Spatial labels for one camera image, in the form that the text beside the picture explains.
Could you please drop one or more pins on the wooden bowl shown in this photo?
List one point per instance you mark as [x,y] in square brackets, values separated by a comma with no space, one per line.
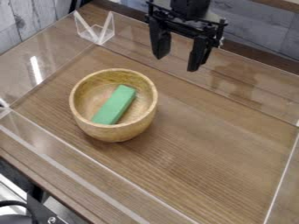
[92,92]

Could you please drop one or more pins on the green rectangular block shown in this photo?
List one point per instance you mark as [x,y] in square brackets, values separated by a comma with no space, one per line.
[116,106]

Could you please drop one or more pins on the clear acrylic corner bracket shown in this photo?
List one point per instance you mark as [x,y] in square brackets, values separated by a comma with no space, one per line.
[98,34]

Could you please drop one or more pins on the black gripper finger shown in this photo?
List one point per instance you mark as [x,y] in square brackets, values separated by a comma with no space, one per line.
[161,38]
[201,52]

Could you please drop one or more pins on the black metal table bracket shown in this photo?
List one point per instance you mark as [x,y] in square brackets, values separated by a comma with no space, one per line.
[42,214]

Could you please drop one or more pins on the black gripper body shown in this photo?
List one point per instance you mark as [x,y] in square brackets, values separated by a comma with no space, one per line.
[188,17]

